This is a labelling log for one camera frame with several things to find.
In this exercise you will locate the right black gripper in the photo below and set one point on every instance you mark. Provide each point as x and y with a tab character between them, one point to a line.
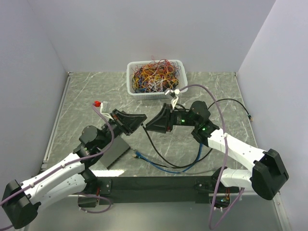
163	122

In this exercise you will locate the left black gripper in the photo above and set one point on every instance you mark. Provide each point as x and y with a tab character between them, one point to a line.
128	122

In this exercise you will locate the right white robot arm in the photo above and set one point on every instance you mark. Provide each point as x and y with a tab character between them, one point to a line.
264	171

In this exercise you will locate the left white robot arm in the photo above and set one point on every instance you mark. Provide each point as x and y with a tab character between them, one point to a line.
22	201

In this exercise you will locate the white plastic basket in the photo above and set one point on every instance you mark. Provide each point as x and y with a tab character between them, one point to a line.
148	80

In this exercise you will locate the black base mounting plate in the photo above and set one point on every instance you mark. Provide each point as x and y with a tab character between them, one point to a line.
157	189

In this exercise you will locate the lower black network switch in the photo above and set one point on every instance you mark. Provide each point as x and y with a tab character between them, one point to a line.
113	154

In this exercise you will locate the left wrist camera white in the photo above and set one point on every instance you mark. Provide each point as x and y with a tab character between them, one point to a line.
104	108

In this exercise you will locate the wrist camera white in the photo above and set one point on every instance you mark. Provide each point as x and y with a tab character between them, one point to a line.
104	108
173	95

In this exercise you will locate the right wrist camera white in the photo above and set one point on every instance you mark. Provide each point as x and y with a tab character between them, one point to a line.
173	95

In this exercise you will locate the aluminium frame rail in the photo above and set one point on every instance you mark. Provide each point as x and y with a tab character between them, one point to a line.
46	157

